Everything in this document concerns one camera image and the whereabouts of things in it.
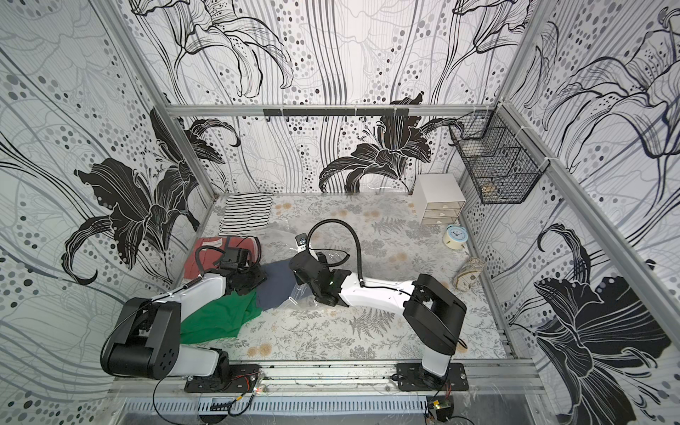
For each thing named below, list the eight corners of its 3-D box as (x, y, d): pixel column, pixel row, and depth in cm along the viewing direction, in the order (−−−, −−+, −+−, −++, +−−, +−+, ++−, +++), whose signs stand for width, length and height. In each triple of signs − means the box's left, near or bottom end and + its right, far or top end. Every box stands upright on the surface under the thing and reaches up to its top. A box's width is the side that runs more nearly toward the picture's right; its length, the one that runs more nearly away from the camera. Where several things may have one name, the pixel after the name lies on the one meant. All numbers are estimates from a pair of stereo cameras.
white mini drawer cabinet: (417, 225, 110) (424, 204, 99) (409, 189, 124) (414, 166, 113) (456, 225, 110) (467, 203, 99) (444, 189, 124) (452, 166, 113)
